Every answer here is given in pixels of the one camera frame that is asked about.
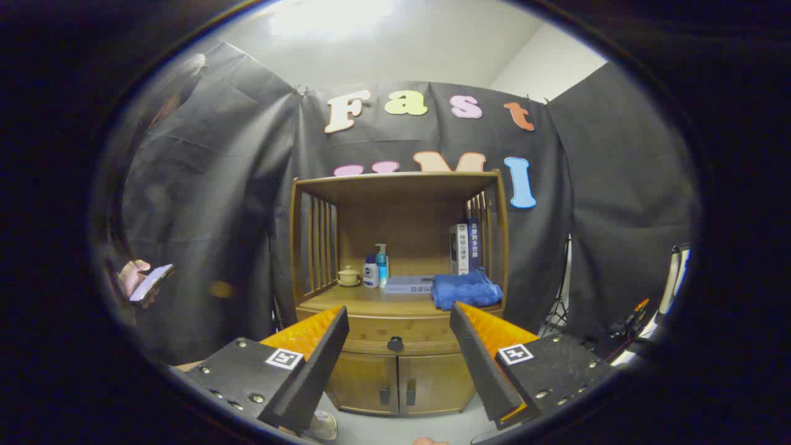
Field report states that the upright blue book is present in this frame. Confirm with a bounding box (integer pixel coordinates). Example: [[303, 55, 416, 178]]
[[468, 218, 483, 273]]

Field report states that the wooden drawer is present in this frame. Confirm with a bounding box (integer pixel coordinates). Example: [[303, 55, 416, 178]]
[[295, 307, 506, 358]]

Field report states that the flat white book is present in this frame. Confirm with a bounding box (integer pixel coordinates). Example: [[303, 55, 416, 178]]
[[384, 276, 435, 295]]

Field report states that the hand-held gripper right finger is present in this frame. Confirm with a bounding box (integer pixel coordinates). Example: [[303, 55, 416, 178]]
[[449, 302, 619, 431]]

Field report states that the black device with orange tip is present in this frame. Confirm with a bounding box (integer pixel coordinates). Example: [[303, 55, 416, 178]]
[[593, 299, 653, 359]]

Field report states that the black backdrop cloth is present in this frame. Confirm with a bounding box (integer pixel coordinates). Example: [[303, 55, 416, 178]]
[[121, 42, 702, 365]]

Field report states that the upright white book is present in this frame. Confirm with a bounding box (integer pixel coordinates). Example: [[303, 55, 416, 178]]
[[449, 223, 470, 276]]

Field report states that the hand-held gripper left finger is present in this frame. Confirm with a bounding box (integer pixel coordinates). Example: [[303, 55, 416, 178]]
[[185, 305, 350, 433]]

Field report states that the wooden countertop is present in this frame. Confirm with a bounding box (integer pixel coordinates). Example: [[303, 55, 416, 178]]
[[298, 283, 502, 317]]

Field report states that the wooden cabinet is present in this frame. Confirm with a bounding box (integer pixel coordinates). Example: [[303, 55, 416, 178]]
[[289, 170, 510, 416]]

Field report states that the smartphone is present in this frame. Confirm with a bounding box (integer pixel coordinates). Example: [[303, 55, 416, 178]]
[[129, 264, 176, 303]]

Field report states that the folded blue towel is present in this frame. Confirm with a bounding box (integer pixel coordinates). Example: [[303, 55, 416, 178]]
[[431, 269, 503, 311]]

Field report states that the wooden cabinet door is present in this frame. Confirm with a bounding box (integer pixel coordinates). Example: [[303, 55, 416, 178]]
[[399, 354, 476, 415], [326, 351, 400, 413]]

